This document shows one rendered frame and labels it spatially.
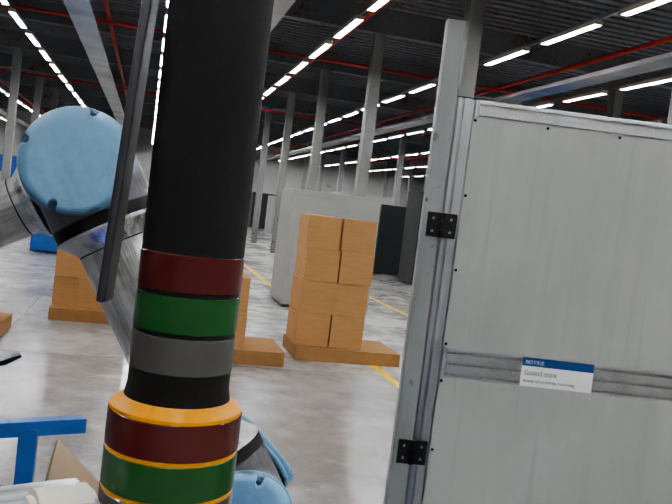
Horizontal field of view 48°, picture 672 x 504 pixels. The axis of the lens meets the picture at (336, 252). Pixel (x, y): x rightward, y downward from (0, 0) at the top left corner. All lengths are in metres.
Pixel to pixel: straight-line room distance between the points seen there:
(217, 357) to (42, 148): 0.61
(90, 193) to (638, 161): 1.69
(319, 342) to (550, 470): 6.40
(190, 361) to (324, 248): 8.14
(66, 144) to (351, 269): 7.69
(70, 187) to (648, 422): 1.83
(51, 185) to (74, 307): 8.77
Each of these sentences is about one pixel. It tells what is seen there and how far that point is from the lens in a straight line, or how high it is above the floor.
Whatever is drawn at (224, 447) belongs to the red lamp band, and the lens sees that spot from 0.25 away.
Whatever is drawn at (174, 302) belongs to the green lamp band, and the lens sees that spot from 0.24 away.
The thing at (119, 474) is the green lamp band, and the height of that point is 1.56.
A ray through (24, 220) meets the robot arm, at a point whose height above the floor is 1.59.
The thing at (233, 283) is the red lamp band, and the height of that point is 1.62.
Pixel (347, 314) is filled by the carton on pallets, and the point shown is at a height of 0.53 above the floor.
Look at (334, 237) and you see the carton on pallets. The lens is 8.39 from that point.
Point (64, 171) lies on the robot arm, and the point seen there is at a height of 1.66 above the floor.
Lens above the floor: 1.65
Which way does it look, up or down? 3 degrees down
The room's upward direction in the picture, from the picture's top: 7 degrees clockwise
